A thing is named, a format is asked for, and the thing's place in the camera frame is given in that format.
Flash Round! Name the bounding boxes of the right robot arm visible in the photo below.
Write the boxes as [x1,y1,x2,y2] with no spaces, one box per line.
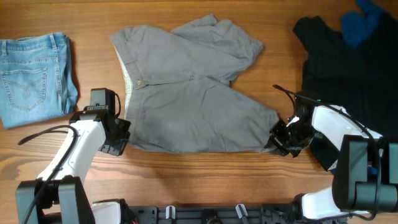
[264,101,397,223]

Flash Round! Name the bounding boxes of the right black cable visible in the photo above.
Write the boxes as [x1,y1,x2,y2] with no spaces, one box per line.
[272,83,386,222]

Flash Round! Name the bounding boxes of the black cable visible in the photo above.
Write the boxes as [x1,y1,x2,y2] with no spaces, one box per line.
[17,124,80,224]
[272,83,386,222]

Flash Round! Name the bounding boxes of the left black cable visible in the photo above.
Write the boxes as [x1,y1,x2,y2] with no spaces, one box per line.
[17,124,80,224]

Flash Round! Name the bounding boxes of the folded light blue jeans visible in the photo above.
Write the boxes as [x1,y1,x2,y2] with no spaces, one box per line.
[1,32,78,129]

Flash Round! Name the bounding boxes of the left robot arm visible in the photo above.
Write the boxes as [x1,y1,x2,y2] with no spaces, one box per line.
[16,88,139,223]

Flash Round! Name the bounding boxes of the black garment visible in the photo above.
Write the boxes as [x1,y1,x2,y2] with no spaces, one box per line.
[292,12,398,172]

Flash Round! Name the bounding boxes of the grey shorts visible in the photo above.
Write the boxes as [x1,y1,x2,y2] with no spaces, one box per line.
[111,15,279,153]

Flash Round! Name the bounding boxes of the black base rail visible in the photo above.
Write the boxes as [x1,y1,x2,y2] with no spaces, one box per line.
[93,198,346,224]

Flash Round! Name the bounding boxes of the dark blue garment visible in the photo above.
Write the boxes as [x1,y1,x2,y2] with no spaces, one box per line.
[341,0,385,48]

